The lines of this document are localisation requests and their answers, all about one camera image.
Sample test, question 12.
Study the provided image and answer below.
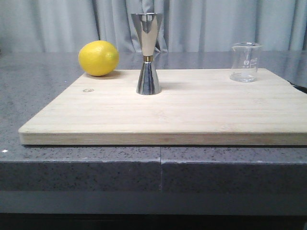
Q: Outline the steel double jigger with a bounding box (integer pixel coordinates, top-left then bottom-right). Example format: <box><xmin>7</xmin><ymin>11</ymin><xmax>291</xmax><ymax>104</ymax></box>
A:
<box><xmin>131</xmin><ymin>13</ymin><xmax>163</xmax><ymax>95</ymax></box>

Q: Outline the clear glass beaker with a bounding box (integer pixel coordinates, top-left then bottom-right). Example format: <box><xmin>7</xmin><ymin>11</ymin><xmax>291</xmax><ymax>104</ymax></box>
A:
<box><xmin>230</xmin><ymin>42</ymin><xmax>262</xmax><ymax>82</ymax></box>

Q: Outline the light wooden cutting board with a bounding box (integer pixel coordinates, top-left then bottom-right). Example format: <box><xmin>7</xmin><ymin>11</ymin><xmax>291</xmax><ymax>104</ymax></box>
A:
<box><xmin>19</xmin><ymin>69</ymin><xmax>307</xmax><ymax>145</ymax></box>

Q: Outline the yellow lemon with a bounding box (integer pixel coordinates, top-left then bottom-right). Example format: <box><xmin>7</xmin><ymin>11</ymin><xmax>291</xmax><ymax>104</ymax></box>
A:
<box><xmin>78</xmin><ymin>40</ymin><xmax>119</xmax><ymax>76</ymax></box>

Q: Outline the grey curtain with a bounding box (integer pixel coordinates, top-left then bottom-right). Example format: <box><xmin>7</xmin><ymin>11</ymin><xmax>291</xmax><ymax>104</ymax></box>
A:
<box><xmin>0</xmin><ymin>0</ymin><xmax>307</xmax><ymax>53</ymax></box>

